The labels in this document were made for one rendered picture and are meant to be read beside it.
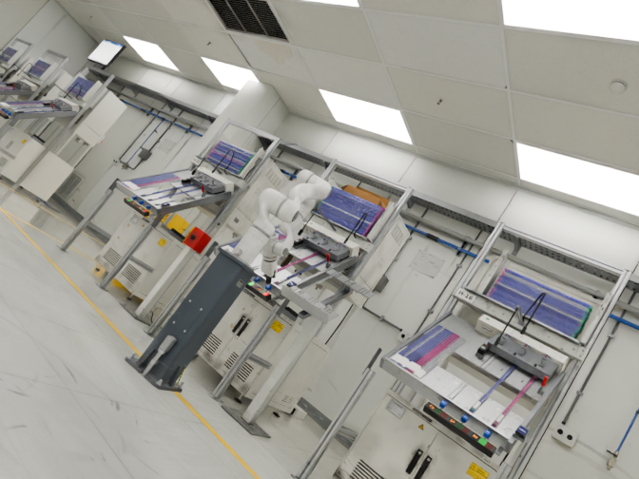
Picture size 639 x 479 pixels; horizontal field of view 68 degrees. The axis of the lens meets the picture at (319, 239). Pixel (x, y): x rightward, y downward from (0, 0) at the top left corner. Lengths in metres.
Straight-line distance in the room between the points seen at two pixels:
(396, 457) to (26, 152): 5.69
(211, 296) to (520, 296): 1.74
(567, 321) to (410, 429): 1.03
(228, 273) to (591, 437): 3.04
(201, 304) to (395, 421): 1.21
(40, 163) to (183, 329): 4.90
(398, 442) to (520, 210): 2.93
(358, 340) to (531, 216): 2.04
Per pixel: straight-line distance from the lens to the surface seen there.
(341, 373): 4.72
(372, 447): 2.78
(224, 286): 2.39
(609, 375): 4.42
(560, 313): 2.95
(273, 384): 2.82
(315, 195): 2.75
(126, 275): 4.29
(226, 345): 3.36
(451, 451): 2.68
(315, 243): 3.33
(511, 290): 3.00
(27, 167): 6.99
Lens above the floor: 0.58
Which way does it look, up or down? 10 degrees up
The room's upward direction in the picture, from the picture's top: 36 degrees clockwise
